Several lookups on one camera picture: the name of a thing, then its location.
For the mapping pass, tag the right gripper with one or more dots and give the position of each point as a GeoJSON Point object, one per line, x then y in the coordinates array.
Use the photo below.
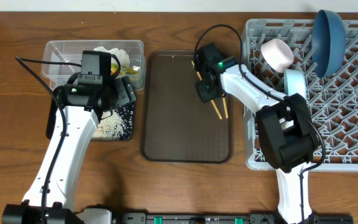
{"type": "Point", "coordinates": [204, 95]}

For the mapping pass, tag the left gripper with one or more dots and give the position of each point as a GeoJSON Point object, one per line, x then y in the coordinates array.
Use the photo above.
{"type": "Point", "coordinates": [126, 91]}

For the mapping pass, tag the wooden chopstick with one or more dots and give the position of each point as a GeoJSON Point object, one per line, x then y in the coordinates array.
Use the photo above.
{"type": "Point", "coordinates": [212, 101]}
{"type": "Point", "coordinates": [225, 107]}

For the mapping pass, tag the green snack wrapper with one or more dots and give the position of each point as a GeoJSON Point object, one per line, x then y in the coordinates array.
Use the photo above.
{"type": "Point", "coordinates": [125, 70]}

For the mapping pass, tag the rice food waste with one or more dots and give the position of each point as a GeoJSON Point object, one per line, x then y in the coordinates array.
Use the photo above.
{"type": "Point", "coordinates": [116, 125]}

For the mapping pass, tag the white napkin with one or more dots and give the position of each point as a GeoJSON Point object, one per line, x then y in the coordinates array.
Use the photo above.
{"type": "Point", "coordinates": [122, 55]}

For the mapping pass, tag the white pink bowl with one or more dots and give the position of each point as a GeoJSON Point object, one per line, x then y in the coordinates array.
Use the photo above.
{"type": "Point", "coordinates": [277, 54]}

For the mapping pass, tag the light blue bowl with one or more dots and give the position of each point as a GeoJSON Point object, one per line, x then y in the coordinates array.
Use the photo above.
{"type": "Point", "coordinates": [294, 82]}

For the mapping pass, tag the dark blue plate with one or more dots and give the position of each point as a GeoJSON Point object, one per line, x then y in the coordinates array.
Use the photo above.
{"type": "Point", "coordinates": [328, 42]}

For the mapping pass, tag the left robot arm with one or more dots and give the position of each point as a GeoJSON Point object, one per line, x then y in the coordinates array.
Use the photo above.
{"type": "Point", "coordinates": [51, 197]}

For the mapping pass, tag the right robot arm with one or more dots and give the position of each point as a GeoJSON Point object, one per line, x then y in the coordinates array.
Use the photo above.
{"type": "Point", "coordinates": [287, 136]}

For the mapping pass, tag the grey dishwasher rack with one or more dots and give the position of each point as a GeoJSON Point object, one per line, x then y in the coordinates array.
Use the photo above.
{"type": "Point", "coordinates": [332, 101]}

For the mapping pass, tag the black tray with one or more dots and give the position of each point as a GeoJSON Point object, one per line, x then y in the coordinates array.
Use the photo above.
{"type": "Point", "coordinates": [86, 112]}

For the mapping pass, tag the clear plastic bin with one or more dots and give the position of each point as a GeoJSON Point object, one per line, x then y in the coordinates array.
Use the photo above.
{"type": "Point", "coordinates": [69, 52]}

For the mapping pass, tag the brown serving tray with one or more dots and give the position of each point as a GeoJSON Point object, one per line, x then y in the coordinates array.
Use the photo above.
{"type": "Point", "coordinates": [178, 126]}

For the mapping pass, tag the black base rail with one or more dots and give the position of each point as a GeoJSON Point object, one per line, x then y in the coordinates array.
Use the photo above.
{"type": "Point", "coordinates": [141, 218]}

